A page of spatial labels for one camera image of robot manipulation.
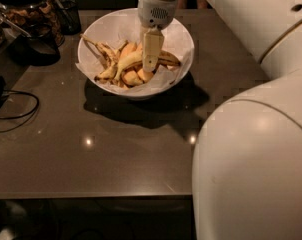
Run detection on middle orange banana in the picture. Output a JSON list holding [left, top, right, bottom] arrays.
[[134, 43, 155, 84]]

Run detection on orange banana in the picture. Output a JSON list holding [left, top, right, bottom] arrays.
[[134, 43, 155, 84], [120, 42, 143, 87]]

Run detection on ripe spotted yellow banana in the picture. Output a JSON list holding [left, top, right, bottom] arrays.
[[114, 50, 181, 81]]

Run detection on black cable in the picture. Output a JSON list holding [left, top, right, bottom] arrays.
[[0, 89, 41, 134]]

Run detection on white bowl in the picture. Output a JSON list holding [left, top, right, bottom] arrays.
[[77, 7, 196, 101]]

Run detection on black mesh pen holder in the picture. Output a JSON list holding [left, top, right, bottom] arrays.
[[56, 1, 81, 35]]

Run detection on black mesh cup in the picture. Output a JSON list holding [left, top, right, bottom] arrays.
[[12, 24, 60, 66]]

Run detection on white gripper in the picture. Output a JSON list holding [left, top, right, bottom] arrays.
[[138, 0, 178, 72]]

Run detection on person's legs in background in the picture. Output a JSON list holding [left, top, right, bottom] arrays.
[[177, 0, 210, 9]]

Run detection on glass snack jar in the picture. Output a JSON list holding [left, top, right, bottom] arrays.
[[0, 0, 64, 46]]

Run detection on left orange banana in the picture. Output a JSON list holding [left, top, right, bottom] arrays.
[[120, 42, 143, 87]]

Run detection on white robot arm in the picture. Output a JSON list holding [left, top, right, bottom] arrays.
[[192, 0, 302, 240]]

